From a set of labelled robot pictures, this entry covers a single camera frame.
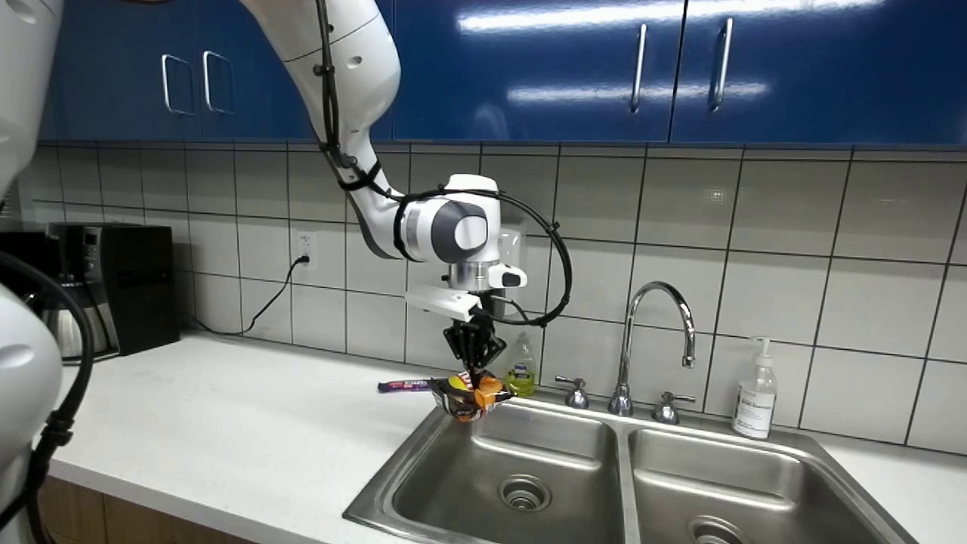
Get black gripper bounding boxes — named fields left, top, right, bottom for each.
left=442, top=290, right=511, bottom=391

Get black chips bag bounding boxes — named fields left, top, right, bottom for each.
left=425, top=370, right=517, bottom=423

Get stainless steel double sink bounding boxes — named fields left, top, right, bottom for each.
left=340, top=394, right=918, bottom=544

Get green dish soap bottle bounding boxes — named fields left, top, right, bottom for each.
left=505, top=328, right=541, bottom=399

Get purple candy bar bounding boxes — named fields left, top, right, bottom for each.
left=376, top=375, right=438, bottom=397

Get chrome gooseneck faucet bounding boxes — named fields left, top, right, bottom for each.
left=608, top=278, right=700, bottom=420

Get white pump soap bottle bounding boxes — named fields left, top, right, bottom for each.
left=730, top=335, right=779, bottom=441

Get blue glossy cabinet door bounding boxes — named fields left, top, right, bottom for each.
left=183, top=0, right=317, bottom=144
left=36, top=0, right=194, bottom=144
left=372, top=0, right=690, bottom=147
left=670, top=0, right=967, bottom=155

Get black countertop appliance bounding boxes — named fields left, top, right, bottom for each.
left=57, top=220, right=183, bottom=361

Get wooden base cabinet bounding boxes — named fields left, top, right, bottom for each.
left=36, top=476, right=251, bottom=544

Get dark coffee maker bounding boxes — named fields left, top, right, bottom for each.
left=0, top=227, right=116, bottom=364

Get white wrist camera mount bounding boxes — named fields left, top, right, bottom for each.
left=406, top=283, right=490, bottom=325

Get chrome faucet handle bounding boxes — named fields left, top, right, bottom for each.
left=648, top=391, right=698, bottom=427
left=552, top=375, right=594, bottom=410

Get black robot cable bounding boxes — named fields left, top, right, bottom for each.
left=312, top=0, right=576, bottom=333

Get black power cord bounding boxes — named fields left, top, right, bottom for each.
left=190, top=255, right=314, bottom=341

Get silver cabinet door handle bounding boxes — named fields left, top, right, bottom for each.
left=705, top=13, right=739, bottom=117
left=158, top=52, right=190, bottom=117
left=196, top=49, right=232, bottom=116
left=625, top=22, right=652, bottom=117

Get thick black cable hose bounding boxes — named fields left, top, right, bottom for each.
left=0, top=250, right=101, bottom=544

